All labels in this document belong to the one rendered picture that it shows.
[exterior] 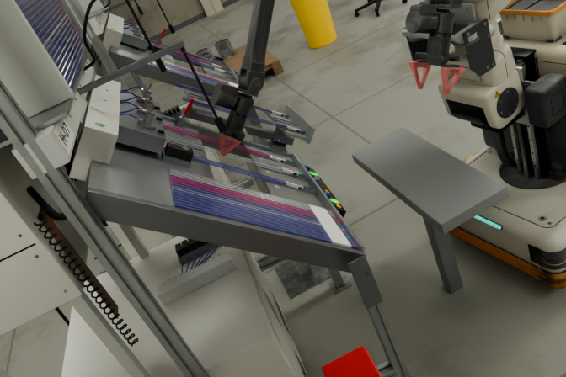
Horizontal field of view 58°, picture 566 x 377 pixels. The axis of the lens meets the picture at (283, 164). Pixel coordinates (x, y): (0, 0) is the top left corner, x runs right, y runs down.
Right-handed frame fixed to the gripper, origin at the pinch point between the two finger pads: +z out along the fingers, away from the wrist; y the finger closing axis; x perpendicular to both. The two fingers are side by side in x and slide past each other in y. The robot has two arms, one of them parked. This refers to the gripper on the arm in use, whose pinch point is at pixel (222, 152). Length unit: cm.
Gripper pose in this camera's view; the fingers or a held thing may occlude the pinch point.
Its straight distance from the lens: 167.0
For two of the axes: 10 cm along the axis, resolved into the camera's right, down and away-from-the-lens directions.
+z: -4.0, 8.7, 2.8
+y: 2.6, 4.0, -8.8
